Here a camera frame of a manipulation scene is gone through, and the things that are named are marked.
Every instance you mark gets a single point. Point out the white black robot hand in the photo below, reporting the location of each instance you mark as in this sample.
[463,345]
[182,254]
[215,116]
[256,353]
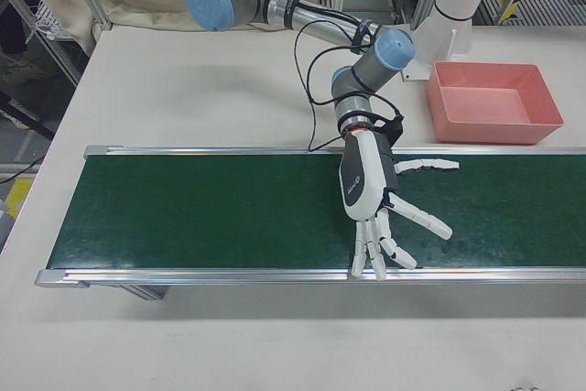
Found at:
[361,180]

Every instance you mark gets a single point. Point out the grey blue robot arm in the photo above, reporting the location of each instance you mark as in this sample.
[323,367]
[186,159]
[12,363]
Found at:
[316,20]

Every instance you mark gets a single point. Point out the pink plastic box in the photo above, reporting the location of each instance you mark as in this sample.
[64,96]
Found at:
[485,102]

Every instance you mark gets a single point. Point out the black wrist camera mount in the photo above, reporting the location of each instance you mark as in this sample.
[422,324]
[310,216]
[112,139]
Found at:
[394,130]

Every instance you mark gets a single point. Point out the green conveyor belt aluminium frame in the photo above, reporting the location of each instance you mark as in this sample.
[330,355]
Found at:
[206,208]

